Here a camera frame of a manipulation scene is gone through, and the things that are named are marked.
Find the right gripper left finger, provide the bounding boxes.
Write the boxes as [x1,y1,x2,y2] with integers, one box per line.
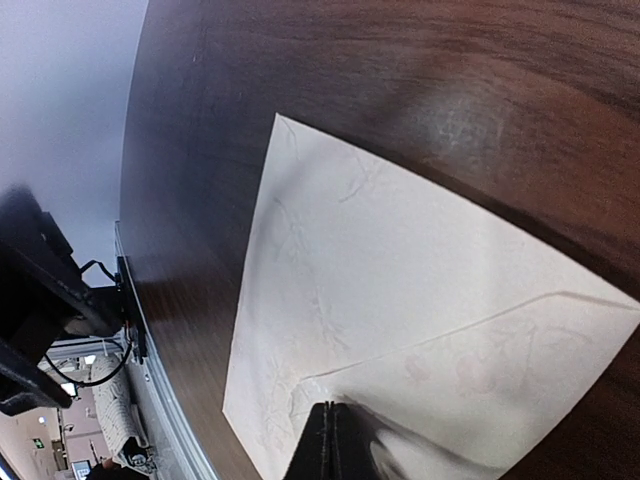
[283,402,333,480]

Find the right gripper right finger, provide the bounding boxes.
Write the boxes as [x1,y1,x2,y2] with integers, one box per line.
[329,402,390,480]

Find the cream envelope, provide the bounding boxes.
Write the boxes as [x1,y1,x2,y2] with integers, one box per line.
[223,115,639,479]

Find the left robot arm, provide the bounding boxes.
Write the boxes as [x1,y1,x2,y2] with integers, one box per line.
[1,186,124,416]

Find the knitted cream cloth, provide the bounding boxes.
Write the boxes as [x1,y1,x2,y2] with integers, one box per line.
[90,354,150,473]

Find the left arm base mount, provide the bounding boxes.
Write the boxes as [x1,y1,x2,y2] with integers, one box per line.
[80,256,148,365]

